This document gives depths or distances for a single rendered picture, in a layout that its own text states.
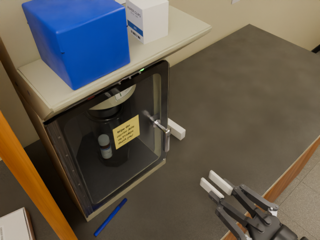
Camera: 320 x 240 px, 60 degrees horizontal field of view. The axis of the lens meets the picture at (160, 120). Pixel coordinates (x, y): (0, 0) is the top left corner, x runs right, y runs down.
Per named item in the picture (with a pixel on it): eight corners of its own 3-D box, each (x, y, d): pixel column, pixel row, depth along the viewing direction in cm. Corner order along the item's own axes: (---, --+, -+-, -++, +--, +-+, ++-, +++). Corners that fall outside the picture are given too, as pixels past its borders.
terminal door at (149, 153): (86, 214, 80) (45, 120, 51) (165, 156, 94) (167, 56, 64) (88, 216, 80) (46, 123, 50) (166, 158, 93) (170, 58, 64)
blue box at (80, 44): (41, 60, 43) (19, 3, 36) (95, 37, 48) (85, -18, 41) (73, 92, 38) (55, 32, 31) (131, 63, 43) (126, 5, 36)
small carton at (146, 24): (128, 32, 49) (125, -3, 44) (151, 23, 51) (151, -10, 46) (144, 45, 46) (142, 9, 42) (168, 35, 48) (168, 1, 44)
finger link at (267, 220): (268, 225, 61) (272, 221, 61) (233, 186, 67) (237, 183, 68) (263, 232, 63) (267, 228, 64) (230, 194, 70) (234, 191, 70)
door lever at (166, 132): (159, 139, 83) (153, 144, 81) (159, 117, 76) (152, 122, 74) (171, 150, 80) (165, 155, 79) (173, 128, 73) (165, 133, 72)
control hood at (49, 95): (35, 114, 49) (13, 68, 42) (169, 46, 64) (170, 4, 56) (67, 154, 43) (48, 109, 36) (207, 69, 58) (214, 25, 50)
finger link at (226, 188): (231, 190, 67) (233, 188, 67) (209, 171, 70) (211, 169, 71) (229, 195, 69) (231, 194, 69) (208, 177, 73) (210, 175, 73)
